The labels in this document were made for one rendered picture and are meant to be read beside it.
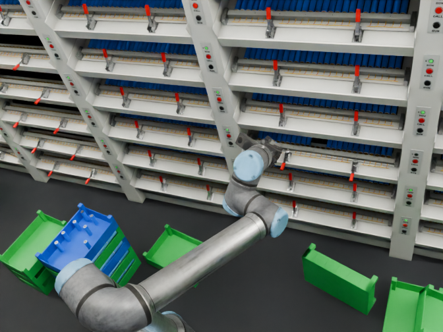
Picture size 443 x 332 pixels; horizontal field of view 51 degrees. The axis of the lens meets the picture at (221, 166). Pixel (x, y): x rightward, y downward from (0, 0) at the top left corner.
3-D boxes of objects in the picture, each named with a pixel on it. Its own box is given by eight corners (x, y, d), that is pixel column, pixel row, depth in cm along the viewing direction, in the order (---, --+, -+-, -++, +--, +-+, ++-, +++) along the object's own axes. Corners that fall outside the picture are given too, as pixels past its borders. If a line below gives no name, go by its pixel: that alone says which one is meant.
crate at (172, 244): (218, 253, 226) (215, 245, 220) (195, 288, 216) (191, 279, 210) (171, 232, 241) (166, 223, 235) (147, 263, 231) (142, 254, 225)
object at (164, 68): (208, 88, 174) (194, 68, 161) (80, 76, 197) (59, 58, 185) (222, 41, 179) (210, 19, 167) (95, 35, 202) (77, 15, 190)
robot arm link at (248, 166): (227, 176, 148) (237, 147, 144) (238, 167, 159) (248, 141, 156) (254, 188, 145) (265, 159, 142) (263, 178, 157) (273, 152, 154)
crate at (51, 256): (75, 281, 193) (67, 271, 187) (43, 265, 202) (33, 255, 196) (118, 226, 208) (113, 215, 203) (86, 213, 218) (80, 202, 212)
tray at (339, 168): (397, 184, 174) (398, 176, 166) (247, 161, 197) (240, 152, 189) (406, 135, 179) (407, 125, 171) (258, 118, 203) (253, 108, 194)
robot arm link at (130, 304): (101, 336, 104) (295, 205, 142) (73, 302, 111) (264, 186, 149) (107, 365, 111) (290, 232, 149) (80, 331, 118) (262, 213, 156)
